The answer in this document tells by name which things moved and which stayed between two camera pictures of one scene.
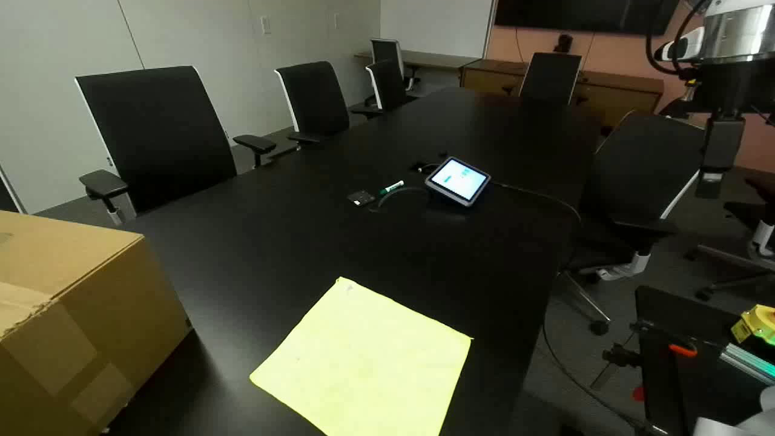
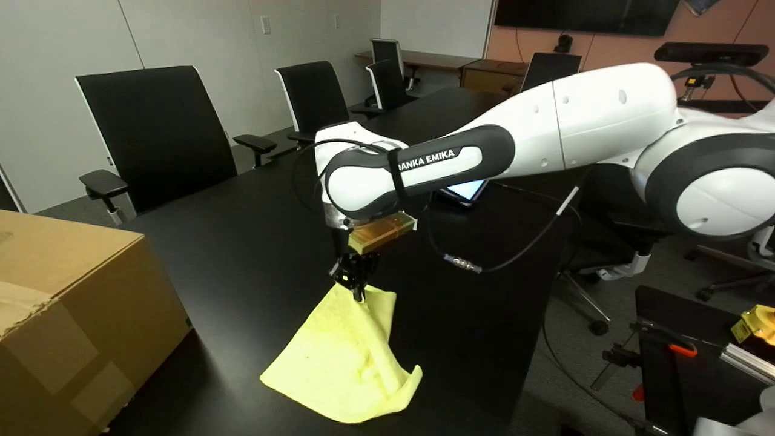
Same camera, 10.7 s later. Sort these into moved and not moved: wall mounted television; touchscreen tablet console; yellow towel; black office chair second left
Moved: yellow towel
Not moved: touchscreen tablet console; black office chair second left; wall mounted television
